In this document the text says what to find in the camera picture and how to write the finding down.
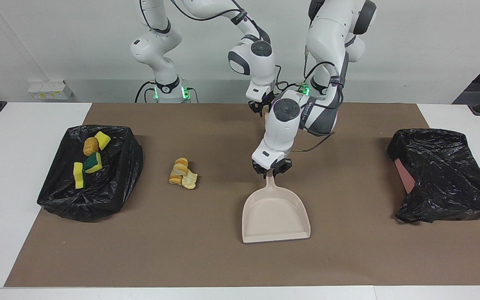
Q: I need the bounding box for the black arm base cable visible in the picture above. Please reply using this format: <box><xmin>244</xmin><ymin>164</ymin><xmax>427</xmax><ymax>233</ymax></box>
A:
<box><xmin>135</xmin><ymin>81</ymin><xmax>157</xmax><ymax>103</ymax></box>

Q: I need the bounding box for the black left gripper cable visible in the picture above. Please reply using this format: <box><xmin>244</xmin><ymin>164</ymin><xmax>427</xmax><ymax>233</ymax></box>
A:
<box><xmin>294</xmin><ymin>62</ymin><xmax>341</xmax><ymax>153</ymax></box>

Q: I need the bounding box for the white wall power box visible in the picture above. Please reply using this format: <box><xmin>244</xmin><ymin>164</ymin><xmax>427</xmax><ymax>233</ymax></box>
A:
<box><xmin>28</xmin><ymin>80</ymin><xmax>73</xmax><ymax>100</ymax></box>

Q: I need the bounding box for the pink box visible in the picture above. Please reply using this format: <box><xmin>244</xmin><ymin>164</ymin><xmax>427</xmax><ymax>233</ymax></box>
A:
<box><xmin>394</xmin><ymin>158</ymin><xmax>416</xmax><ymax>195</ymax></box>

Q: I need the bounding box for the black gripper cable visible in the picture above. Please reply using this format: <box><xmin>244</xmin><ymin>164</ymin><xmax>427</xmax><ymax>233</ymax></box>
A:
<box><xmin>294</xmin><ymin>62</ymin><xmax>341</xmax><ymax>153</ymax></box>
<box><xmin>140</xmin><ymin>0</ymin><xmax>291</xmax><ymax>91</ymax></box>

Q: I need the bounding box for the beige plastic dustpan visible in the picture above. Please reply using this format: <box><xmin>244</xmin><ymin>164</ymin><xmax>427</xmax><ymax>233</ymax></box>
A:
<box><xmin>241</xmin><ymin>171</ymin><xmax>311</xmax><ymax>244</ymax></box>

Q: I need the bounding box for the brown bread roll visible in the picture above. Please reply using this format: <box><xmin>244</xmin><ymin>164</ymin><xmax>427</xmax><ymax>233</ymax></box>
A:
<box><xmin>83</xmin><ymin>137</ymin><xmax>100</xmax><ymax>157</ymax></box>

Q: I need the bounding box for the brown table mat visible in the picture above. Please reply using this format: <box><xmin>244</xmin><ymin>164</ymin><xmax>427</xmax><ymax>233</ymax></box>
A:
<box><xmin>4</xmin><ymin>103</ymin><xmax>480</xmax><ymax>288</ymax></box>

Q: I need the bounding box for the pale bread piece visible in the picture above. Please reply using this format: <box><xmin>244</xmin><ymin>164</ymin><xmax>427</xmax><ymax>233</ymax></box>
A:
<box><xmin>181</xmin><ymin>171</ymin><xmax>198</xmax><ymax>190</ymax></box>

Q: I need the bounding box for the golden croissant piece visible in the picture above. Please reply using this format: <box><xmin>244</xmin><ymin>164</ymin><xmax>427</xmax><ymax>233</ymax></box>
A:
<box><xmin>169</xmin><ymin>157</ymin><xmax>189</xmax><ymax>185</ymax></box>

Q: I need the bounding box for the black bag over pink box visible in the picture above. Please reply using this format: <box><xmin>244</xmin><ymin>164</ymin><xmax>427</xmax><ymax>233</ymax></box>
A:
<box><xmin>387</xmin><ymin>128</ymin><xmax>480</xmax><ymax>224</ymax></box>

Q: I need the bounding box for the black trash bag bin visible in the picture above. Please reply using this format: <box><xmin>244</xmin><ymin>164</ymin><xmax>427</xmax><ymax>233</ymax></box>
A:
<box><xmin>37</xmin><ymin>124</ymin><xmax>144</xmax><ymax>223</ymax></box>

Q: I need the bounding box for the yellow sponge piece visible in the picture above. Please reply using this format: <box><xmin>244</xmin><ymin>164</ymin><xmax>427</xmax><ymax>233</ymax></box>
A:
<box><xmin>83</xmin><ymin>152</ymin><xmax>103</xmax><ymax>174</ymax></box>
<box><xmin>94</xmin><ymin>131</ymin><xmax>111</xmax><ymax>150</ymax></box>
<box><xmin>73</xmin><ymin>162</ymin><xmax>86</xmax><ymax>189</ymax></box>

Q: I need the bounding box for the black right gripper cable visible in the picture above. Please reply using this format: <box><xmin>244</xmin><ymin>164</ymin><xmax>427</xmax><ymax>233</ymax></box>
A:
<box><xmin>140</xmin><ymin>0</ymin><xmax>291</xmax><ymax>91</ymax></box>

